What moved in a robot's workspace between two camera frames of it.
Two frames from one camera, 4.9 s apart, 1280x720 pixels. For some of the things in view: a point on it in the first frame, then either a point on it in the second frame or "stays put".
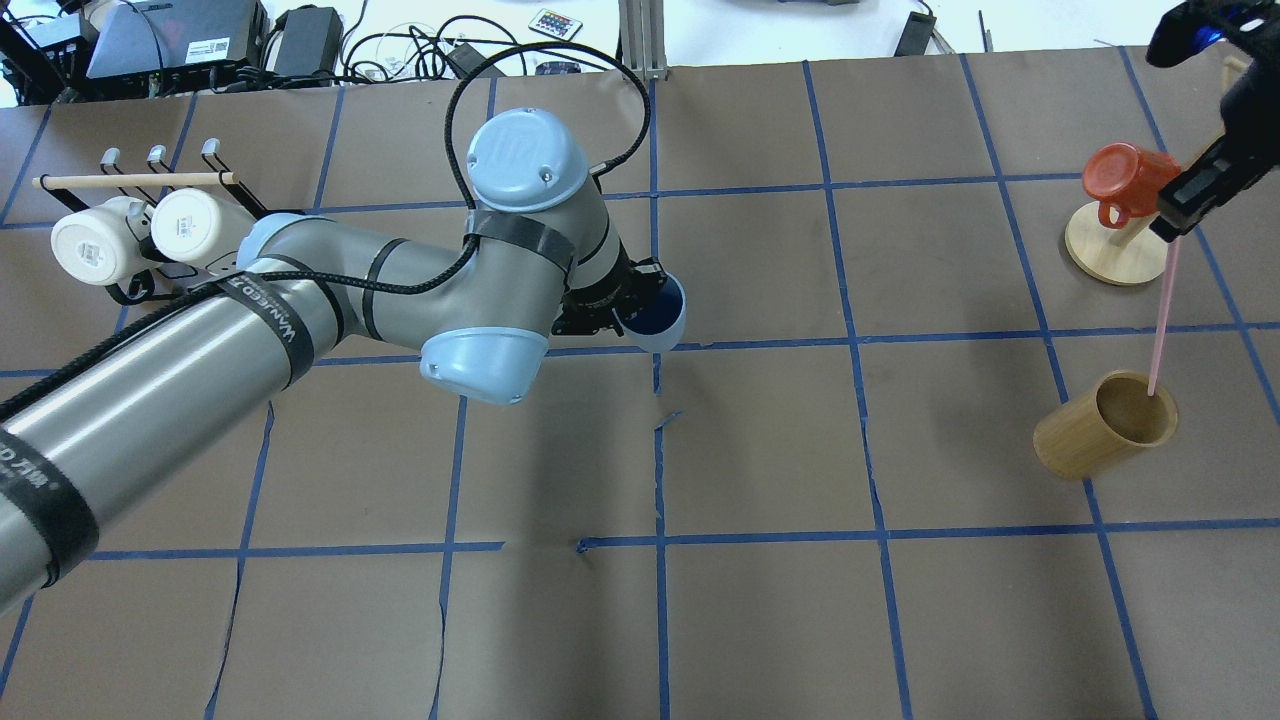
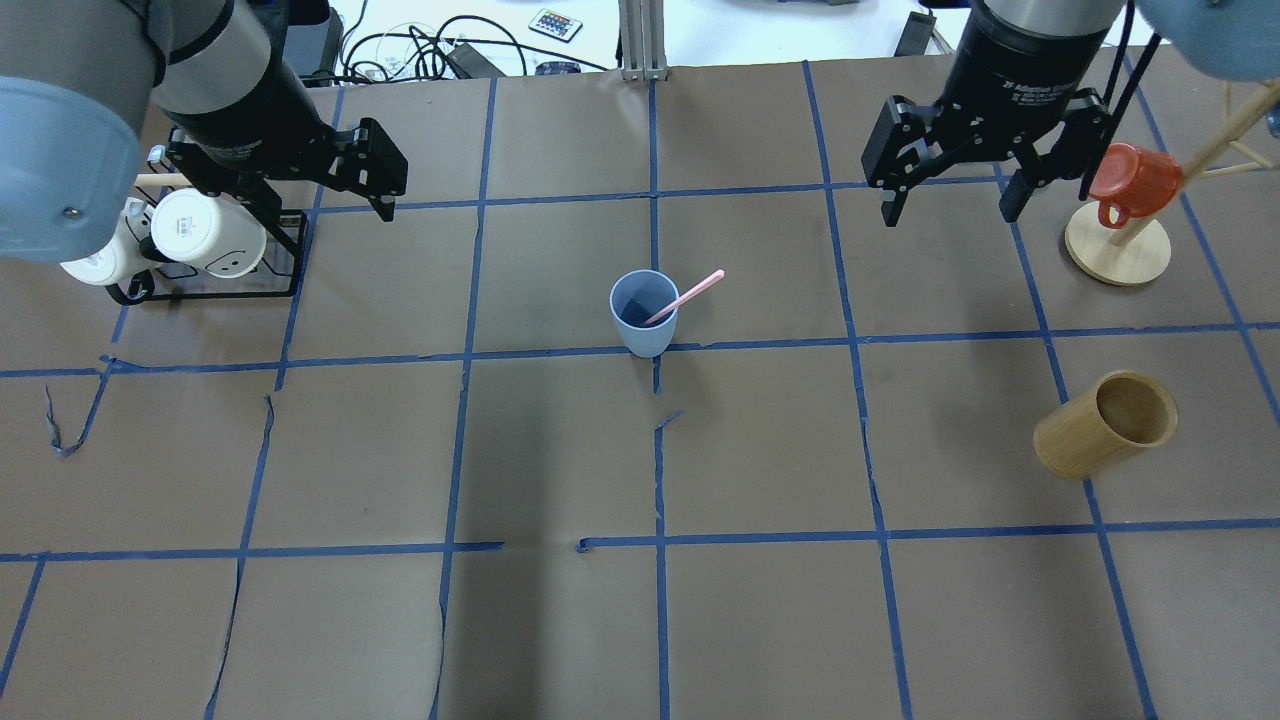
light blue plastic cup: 660,321 stays put
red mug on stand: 1126,181 stays put
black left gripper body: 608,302 → 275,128
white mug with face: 194,226 stays put
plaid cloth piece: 557,68 stays put
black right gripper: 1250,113 → 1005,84
